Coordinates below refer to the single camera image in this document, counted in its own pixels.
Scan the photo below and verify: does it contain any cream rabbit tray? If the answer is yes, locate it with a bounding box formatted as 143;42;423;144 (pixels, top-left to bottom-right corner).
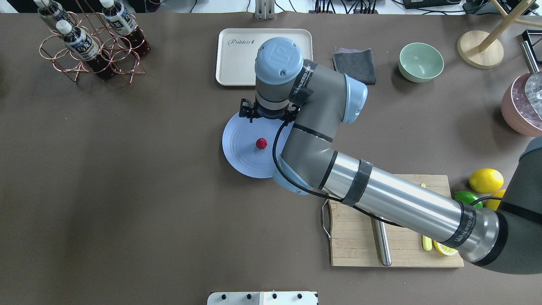
215;28;313;86

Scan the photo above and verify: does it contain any lower lemon half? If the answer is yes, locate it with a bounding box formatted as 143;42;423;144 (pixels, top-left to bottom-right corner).
432;241;458;255

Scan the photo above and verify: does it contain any red strawberry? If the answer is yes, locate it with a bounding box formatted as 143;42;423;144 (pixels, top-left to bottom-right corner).
255;137;268;150

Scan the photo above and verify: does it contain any green lime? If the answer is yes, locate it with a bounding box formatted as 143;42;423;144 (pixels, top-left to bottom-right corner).
453;191;484;210

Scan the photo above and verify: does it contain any front tea bottle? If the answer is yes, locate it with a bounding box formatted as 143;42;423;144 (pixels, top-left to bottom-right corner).
56;20;115;80

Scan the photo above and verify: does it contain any wooden stand round base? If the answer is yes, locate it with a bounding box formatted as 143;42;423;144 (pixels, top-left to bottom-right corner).
456;0;542;69

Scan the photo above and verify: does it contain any copper wire bottle rack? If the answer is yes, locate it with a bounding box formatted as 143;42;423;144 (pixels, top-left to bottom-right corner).
39;1;146;83

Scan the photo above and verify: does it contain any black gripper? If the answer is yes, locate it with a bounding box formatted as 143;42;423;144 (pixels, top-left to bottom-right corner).
239;98;299;123

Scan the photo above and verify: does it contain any back left tea bottle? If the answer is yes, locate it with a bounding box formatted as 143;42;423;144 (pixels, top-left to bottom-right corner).
34;0;73;32

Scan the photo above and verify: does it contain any tea bottle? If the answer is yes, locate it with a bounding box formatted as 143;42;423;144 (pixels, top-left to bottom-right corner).
56;20;115;80
34;0;73;32
100;0;151;57

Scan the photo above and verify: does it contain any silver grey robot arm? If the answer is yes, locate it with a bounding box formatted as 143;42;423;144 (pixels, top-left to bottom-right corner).
239;37;542;275

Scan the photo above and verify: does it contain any blue round plate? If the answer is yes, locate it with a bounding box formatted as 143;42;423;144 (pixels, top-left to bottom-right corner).
222;113;282;178

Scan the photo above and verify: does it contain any steel muddler black tip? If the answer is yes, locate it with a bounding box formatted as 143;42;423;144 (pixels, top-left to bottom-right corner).
372;219;393;267

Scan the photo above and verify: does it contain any upper whole lemon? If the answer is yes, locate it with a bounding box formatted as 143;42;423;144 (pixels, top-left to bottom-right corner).
468;168;504;194

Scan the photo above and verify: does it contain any silver camera pole mount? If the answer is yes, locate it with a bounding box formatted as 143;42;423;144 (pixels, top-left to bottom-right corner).
254;0;275;20

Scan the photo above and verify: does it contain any lower whole lemon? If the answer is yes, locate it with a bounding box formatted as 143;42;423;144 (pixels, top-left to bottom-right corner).
484;189;506;211

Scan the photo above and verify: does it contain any whole lemon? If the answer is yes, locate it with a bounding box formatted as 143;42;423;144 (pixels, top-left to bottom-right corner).
484;189;506;211
468;168;504;194

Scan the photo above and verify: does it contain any back right tea bottle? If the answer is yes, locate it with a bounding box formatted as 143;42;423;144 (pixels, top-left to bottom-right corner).
100;0;151;57

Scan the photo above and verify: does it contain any steel ice scoop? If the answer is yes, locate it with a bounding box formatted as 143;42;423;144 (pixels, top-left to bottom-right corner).
521;41;542;119

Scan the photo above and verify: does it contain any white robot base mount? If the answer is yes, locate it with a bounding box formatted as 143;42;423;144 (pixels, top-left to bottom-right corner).
207;291;319;305

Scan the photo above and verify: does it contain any pink ice bucket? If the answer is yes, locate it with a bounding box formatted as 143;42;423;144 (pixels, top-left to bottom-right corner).
501;73;542;137

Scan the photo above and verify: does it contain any yellow plastic knife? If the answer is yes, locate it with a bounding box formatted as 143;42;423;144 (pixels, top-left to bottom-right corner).
420;183;433;251

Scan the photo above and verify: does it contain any light green bowl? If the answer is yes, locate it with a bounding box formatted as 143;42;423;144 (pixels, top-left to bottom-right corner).
398;42;445;83

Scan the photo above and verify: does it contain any grey folded cloth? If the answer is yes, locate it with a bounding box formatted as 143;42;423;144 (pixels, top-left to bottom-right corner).
332;48;377;85

